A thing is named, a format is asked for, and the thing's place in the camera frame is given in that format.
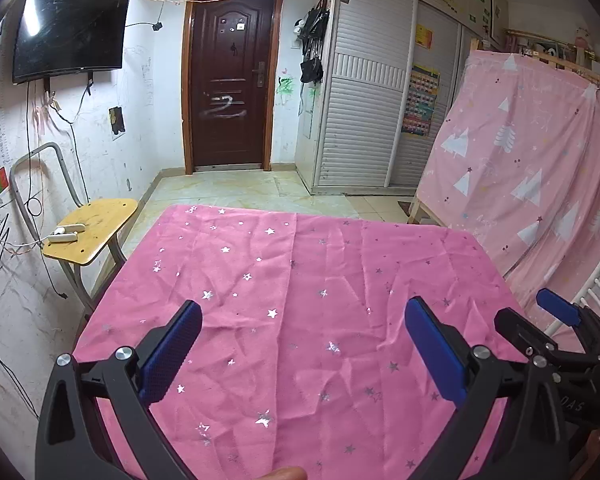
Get person's left hand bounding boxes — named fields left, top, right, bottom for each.
left=252, top=465, right=309, bottom=480

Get wooden bed frame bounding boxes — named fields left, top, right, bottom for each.
left=406, top=27, right=600, bottom=226

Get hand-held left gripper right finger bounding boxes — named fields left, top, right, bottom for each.
left=404, top=296, right=571, bottom=480

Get white slatted wardrobe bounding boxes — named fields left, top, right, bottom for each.
left=310, top=0, right=476, bottom=196

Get colourful grid poster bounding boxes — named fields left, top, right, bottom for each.
left=401, top=64, right=440, bottom=139

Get pink tree print curtain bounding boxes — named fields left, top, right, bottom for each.
left=415, top=50, right=600, bottom=311

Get pink star tablecloth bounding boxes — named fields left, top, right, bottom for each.
left=72, top=204, right=531, bottom=480

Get white power strip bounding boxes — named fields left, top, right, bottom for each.
left=47, top=223, right=87, bottom=244

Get black hanging bags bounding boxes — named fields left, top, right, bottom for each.
left=297, top=0, right=331, bottom=85

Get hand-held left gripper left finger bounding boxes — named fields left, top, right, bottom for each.
left=34, top=300, right=203, bottom=480

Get yellow wooden chair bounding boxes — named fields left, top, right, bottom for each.
left=10, top=142, right=140, bottom=321

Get black wall television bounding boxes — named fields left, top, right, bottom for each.
left=12, top=0, right=131, bottom=86

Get dark brown door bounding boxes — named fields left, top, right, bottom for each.
left=181, top=0, right=286, bottom=175

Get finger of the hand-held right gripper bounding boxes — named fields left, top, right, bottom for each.
left=494, top=307, right=597, bottom=377
left=535, top=288, right=600, bottom=357

